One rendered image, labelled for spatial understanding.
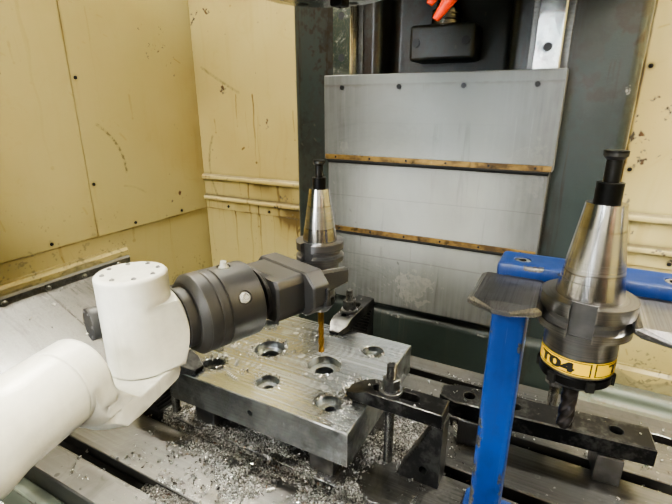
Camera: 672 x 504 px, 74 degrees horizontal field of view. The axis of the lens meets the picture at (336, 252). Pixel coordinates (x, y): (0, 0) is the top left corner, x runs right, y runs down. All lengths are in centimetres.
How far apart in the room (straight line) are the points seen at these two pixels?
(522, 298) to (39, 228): 131
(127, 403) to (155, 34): 143
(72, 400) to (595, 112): 88
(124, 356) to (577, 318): 38
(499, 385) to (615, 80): 64
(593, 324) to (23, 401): 39
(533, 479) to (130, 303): 53
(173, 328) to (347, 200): 66
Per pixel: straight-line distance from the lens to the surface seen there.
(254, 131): 165
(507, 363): 45
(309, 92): 111
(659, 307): 40
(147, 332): 45
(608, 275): 35
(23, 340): 137
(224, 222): 183
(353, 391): 61
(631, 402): 149
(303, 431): 60
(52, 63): 150
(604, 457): 70
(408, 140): 96
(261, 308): 49
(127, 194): 161
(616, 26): 96
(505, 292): 37
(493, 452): 51
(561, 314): 35
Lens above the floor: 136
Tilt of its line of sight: 18 degrees down
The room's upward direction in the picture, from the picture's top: straight up
